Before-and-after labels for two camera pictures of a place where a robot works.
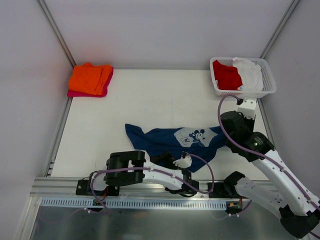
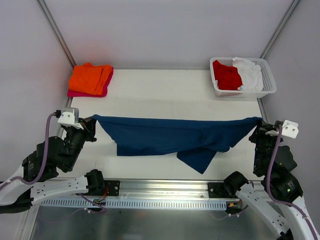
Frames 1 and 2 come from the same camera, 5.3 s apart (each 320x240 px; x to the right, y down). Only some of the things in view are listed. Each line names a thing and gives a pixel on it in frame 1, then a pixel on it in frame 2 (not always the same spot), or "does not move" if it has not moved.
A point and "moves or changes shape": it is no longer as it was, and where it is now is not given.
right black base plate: x=223 y=190 does not move
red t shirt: x=227 y=77 does not move
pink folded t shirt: x=75 y=94 does not move
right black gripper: x=240 y=101 to x=261 y=132
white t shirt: x=251 y=75 does not move
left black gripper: x=165 y=158 to x=88 y=127
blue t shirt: x=197 y=143 moves or changes shape
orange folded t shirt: x=89 y=79 does not move
